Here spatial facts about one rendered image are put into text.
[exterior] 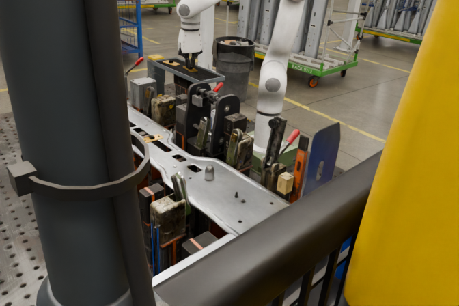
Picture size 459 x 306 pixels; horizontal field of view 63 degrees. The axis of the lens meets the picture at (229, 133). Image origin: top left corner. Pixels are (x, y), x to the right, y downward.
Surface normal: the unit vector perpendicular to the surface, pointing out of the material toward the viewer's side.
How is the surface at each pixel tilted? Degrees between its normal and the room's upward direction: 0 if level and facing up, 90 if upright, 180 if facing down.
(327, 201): 0
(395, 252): 89
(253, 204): 0
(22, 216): 0
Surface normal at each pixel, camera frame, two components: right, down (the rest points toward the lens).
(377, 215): -0.85, 0.17
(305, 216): 0.06, -0.90
